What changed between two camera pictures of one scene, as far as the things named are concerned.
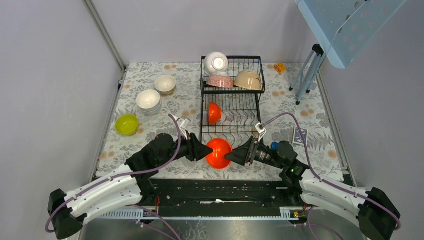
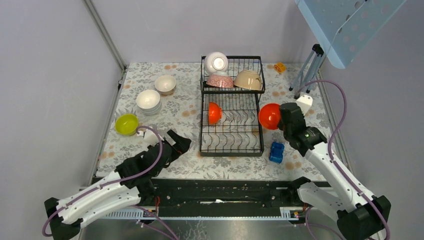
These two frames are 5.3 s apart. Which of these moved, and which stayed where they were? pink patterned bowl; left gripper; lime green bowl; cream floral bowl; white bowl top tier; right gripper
Moved: right gripper; left gripper
Stayed: pink patterned bowl; cream floral bowl; lime green bowl; white bowl top tier
